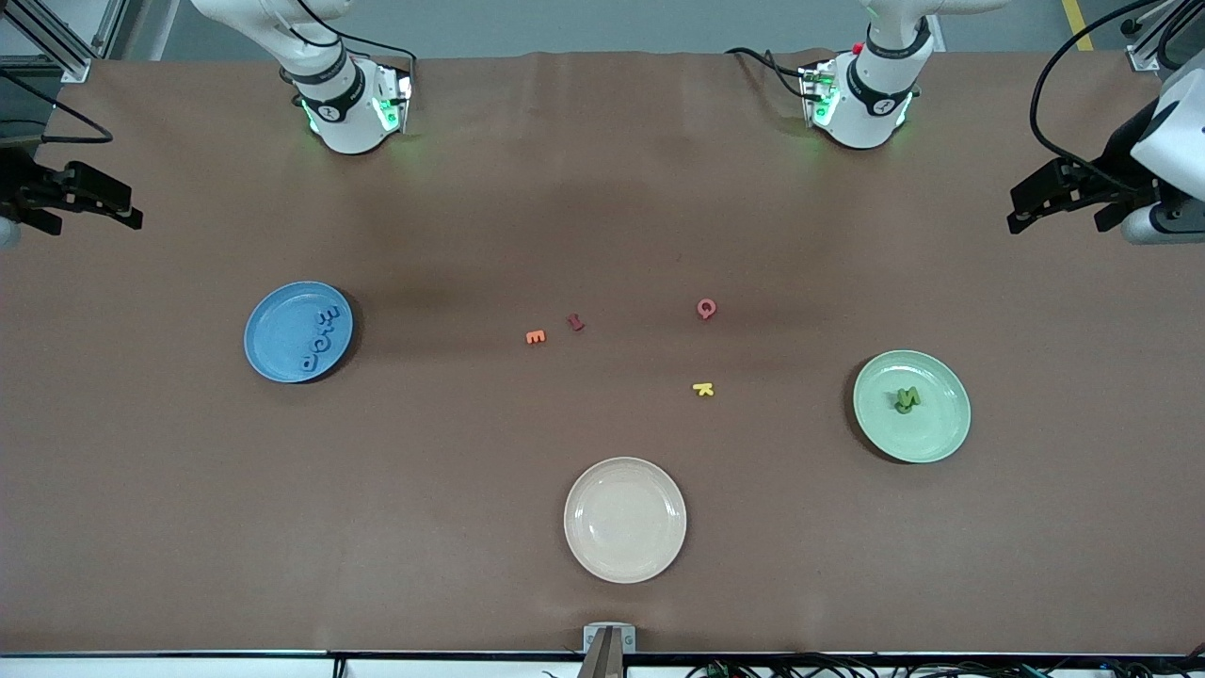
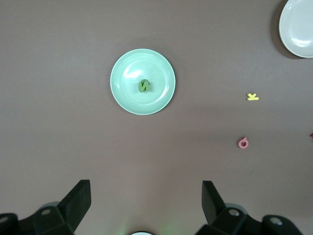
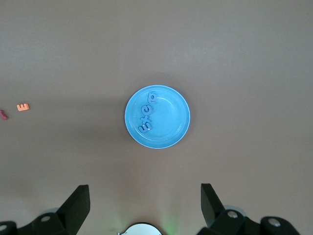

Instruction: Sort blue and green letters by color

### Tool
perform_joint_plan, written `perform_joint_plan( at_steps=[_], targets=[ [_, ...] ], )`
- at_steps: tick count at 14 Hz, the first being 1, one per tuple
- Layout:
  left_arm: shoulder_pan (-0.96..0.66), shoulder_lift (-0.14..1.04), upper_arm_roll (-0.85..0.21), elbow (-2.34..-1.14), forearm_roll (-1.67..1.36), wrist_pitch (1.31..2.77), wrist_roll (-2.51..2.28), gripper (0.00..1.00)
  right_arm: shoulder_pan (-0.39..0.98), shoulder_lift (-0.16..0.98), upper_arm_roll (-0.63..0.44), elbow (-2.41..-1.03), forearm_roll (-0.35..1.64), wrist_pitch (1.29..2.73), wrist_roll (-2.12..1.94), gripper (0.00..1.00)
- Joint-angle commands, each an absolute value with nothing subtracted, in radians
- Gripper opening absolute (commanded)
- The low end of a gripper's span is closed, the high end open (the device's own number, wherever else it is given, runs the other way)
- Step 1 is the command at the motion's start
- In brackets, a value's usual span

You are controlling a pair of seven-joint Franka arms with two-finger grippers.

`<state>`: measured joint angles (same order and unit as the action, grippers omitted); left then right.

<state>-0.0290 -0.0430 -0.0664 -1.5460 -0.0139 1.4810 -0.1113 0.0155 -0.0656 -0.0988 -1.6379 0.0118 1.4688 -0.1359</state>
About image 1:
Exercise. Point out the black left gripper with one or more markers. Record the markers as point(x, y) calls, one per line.
point(1119, 153)

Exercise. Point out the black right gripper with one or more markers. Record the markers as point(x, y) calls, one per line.
point(16, 179)

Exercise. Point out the green foam letter N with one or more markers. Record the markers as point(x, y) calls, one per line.
point(909, 395)

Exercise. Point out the blue foam letter E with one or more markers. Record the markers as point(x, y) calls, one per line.
point(329, 317)

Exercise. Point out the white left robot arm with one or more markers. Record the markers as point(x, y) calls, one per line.
point(871, 94)

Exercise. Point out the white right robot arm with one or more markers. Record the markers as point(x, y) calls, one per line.
point(339, 104)

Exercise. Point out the blue plate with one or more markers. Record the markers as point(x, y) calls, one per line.
point(278, 325)

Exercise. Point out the light green plate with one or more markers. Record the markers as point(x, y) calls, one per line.
point(941, 428)

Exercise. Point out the pink foam letter Q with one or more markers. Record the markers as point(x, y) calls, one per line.
point(706, 308)

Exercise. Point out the brown table mat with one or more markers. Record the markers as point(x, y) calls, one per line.
point(471, 452)

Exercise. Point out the beige plate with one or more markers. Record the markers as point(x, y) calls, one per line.
point(625, 520)

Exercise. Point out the aluminium frame profile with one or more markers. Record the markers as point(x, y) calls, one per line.
point(1142, 55)
point(56, 42)

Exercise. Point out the grey metal bracket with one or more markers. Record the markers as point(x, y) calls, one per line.
point(629, 640)

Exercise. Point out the grey camera stand pole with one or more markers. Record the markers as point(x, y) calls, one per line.
point(604, 659)

